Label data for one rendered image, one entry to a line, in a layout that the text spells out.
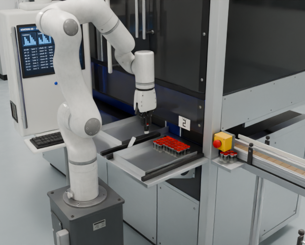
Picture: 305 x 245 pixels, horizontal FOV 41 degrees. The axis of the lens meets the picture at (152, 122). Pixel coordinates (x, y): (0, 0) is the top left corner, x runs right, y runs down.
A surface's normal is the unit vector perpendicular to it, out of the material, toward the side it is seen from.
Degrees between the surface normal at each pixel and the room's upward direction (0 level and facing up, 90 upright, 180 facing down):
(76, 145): 31
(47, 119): 90
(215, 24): 90
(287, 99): 90
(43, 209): 0
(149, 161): 0
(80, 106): 65
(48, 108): 90
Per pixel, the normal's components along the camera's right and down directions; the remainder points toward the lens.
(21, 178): 0.00, -0.93
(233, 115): 0.64, 0.29
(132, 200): -0.76, 0.24
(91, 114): 0.51, -0.13
